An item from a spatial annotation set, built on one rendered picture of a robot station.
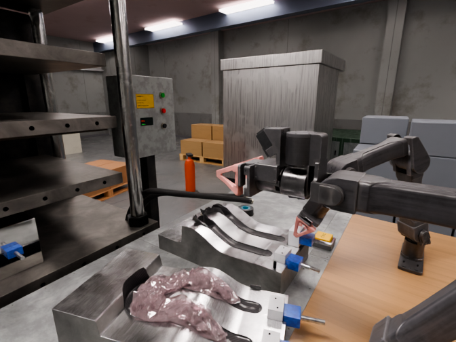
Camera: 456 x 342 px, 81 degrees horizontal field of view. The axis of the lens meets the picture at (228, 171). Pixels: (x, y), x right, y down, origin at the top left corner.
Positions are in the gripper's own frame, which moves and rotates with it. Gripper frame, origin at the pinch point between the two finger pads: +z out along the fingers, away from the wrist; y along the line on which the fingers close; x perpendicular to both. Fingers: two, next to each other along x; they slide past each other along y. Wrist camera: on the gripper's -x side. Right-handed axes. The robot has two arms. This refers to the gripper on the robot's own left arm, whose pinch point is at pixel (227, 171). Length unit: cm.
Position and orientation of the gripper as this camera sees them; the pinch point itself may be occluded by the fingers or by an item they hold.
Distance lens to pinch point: 62.2
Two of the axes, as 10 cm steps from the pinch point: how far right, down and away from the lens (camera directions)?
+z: -8.0, -1.3, 5.8
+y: -6.0, 2.1, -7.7
